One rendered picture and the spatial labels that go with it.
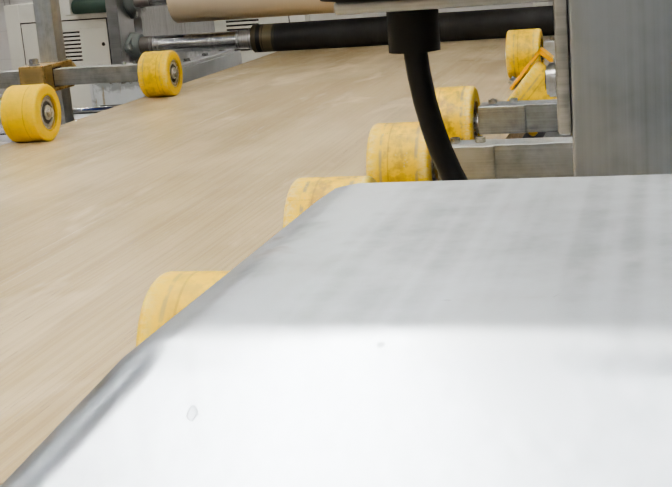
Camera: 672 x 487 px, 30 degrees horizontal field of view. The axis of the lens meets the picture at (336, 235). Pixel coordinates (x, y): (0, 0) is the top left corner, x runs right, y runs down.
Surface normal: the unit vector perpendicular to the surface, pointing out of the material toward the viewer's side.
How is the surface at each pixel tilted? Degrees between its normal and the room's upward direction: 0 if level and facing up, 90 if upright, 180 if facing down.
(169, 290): 28
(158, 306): 39
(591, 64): 90
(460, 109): 62
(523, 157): 90
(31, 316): 0
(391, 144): 51
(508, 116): 90
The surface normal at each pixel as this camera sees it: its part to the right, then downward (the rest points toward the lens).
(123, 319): -0.07, -0.97
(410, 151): -0.25, -0.24
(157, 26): 0.97, -0.02
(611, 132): -0.25, 0.24
